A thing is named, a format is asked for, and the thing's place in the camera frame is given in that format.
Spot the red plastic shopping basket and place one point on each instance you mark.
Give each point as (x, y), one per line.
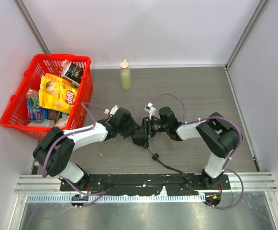
(16, 113)

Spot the yellow Lays chip bag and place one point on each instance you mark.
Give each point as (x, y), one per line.
(56, 93)

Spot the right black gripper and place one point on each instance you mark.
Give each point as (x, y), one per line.
(147, 129)

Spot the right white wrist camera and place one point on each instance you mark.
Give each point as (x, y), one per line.
(151, 110)

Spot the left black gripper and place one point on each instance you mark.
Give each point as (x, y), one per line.
(131, 127)

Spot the white slotted cable duct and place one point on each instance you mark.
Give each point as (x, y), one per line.
(161, 198)

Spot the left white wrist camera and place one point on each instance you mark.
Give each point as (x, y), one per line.
(112, 111)

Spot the white plastic bag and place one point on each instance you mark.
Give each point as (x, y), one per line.
(60, 123)

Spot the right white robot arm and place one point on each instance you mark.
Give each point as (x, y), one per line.
(221, 136)

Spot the blue snack package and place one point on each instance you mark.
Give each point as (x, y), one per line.
(35, 111)

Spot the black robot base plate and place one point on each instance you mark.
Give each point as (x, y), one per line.
(175, 184)

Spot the black and white snack box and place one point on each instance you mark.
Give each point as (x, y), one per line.
(72, 73)

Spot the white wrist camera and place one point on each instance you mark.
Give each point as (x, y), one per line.
(151, 110)
(112, 111)

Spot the pale green squeeze bottle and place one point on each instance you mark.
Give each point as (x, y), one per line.
(125, 75)

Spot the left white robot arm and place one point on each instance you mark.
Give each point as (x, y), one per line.
(54, 150)

